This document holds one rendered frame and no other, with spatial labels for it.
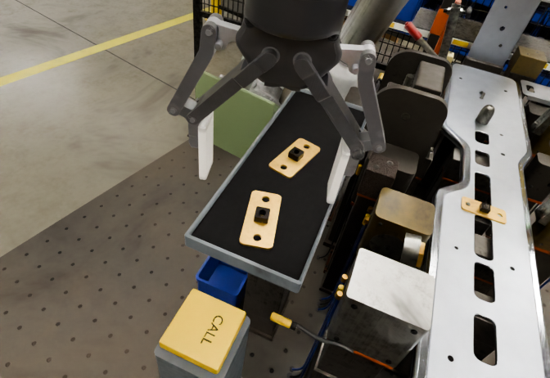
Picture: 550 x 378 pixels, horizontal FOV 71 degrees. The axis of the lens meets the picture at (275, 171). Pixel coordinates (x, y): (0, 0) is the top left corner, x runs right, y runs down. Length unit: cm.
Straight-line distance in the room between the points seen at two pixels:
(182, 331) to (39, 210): 180
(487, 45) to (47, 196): 200
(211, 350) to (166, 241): 65
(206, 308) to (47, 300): 63
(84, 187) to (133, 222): 114
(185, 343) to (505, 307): 51
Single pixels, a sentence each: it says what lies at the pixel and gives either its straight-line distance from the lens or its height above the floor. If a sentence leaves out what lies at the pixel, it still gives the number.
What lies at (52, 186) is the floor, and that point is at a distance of 224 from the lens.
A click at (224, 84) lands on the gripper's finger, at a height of 134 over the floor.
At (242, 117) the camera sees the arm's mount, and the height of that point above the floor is 86.
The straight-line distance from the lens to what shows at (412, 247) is 57.
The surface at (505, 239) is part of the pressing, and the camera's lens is 82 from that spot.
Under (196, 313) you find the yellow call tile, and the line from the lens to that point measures 39.
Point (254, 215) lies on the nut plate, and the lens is 45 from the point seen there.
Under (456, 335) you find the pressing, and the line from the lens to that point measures 65.
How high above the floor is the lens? 151
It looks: 43 degrees down
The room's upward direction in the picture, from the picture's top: 9 degrees clockwise
